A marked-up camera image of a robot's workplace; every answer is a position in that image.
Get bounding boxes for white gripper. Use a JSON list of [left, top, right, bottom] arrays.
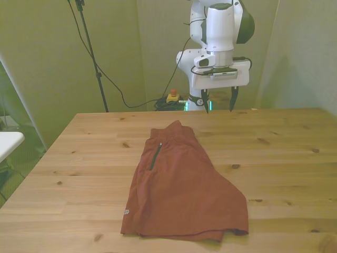
[[191, 60, 250, 114]]

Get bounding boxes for rust red shorts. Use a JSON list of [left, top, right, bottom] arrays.
[[120, 120, 250, 242]]

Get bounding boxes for brown wooden stool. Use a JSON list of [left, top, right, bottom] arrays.
[[209, 91, 234, 111]]

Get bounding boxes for yellow emergency stop button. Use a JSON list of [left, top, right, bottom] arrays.
[[166, 89, 180, 104]]

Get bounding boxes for black tripod stand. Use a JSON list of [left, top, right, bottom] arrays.
[[75, 0, 110, 113]]

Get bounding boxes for white side board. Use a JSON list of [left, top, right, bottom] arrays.
[[0, 131, 25, 164]]

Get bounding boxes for grey wrist camera bar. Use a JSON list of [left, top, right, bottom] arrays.
[[210, 67, 239, 79]]

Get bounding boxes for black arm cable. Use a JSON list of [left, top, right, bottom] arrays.
[[162, 22, 192, 101]]

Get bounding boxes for long black stand cable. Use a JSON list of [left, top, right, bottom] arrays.
[[67, 0, 169, 109]]

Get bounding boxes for white slanted frame bar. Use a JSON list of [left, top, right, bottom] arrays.
[[0, 52, 46, 153]]

